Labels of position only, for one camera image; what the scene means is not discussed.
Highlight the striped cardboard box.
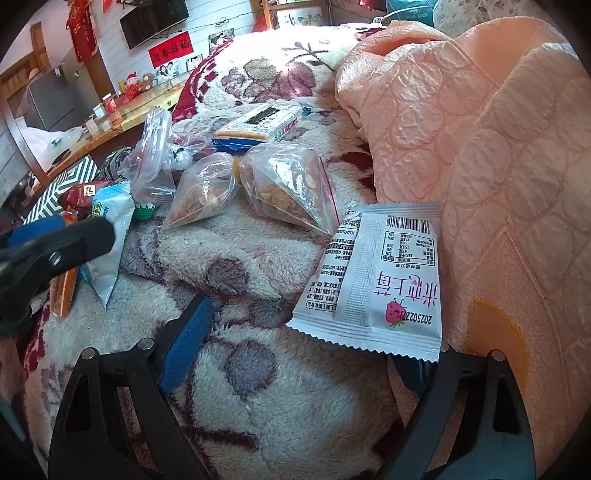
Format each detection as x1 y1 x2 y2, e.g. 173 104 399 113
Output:
23 154 100 227

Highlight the black television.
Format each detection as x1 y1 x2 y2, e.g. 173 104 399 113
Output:
119 0 190 51

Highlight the floral fleece blanket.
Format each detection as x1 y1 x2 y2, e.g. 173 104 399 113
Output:
18 22 445 480

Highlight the orange snack packet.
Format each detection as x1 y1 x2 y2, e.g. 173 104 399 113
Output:
48 208 80 317

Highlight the small floral print fabric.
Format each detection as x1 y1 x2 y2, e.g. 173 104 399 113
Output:
434 0 519 37

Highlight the wooden chair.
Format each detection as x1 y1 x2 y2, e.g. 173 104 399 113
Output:
0 21 80 186

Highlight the clear bag of red dates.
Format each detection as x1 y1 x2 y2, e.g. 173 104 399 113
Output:
117 107 216 206

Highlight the red snack packet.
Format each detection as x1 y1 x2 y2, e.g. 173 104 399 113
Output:
58 181 116 219

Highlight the peach quilt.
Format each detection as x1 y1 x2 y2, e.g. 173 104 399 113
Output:
334 18 591 480

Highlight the black green snack packet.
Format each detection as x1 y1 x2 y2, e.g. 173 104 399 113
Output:
99 145 136 184

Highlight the light wooden shelf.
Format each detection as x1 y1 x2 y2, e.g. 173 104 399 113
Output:
252 0 334 34

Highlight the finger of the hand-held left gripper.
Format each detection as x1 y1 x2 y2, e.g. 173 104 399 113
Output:
0 215 116 337

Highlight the yellow blue cracker packet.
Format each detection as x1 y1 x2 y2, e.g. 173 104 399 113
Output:
212 103 315 154

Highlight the white blue snack packet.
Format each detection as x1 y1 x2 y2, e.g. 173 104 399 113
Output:
78 182 136 310

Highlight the wooden coffee table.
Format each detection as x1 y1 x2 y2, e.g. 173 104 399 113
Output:
46 79 191 172

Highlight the tall photo frame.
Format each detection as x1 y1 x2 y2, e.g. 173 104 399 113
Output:
209 28 236 54

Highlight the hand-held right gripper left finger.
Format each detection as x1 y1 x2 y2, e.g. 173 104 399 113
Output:
48 293 215 480

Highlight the red banner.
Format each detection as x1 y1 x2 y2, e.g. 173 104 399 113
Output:
148 31 193 69

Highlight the wide photo frame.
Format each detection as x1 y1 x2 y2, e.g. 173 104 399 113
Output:
154 59 181 86

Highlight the clear bag of nuts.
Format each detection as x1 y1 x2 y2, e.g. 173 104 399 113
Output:
237 142 341 236
161 152 239 230

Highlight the white plastic bag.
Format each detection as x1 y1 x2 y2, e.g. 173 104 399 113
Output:
21 126 85 172

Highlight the white strawberry snack packet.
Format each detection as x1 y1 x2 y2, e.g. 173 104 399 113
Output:
285 202 443 363

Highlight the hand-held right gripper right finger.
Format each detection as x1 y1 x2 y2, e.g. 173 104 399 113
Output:
383 348 536 480

